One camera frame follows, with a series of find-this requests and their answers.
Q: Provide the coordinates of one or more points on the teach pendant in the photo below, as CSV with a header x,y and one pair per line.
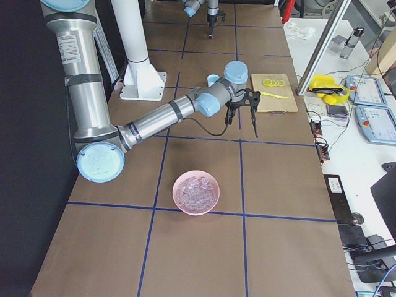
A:
x,y
377,123
365,90

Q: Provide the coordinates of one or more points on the light blue paper cup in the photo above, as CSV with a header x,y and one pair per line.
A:
x,y
211,79

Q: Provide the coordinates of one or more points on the clear water bottle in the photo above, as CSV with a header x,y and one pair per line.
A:
x,y
351,42

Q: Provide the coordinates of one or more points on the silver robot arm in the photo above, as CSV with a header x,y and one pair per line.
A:
x,y
100,145
191,7

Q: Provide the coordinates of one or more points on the bamboo cutting board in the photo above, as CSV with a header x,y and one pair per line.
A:
x,y
270,104

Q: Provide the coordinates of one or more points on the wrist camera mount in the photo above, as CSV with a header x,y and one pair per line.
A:
x,y
252,99

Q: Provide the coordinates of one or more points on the yellow plastic knife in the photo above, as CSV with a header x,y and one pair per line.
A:
x,y
273,95

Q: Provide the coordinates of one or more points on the yellow cloth bag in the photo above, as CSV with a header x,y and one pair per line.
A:
x,y
328,90

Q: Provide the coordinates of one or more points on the upper teach pendant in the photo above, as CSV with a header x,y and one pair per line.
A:
x,y
365,90

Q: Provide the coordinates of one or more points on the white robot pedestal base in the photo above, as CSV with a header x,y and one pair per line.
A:
x,y
141,81

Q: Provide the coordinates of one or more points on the pink bowl of ice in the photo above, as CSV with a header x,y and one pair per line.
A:
x,y
196,192

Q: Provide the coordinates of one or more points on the aluminium frame post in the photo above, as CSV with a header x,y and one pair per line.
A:
x,y
335,18

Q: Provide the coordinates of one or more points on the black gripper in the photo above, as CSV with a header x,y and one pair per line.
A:
x,y
253,99
212,17

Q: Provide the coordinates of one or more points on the lower teach pendant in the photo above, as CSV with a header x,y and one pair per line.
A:
x,y
377,123

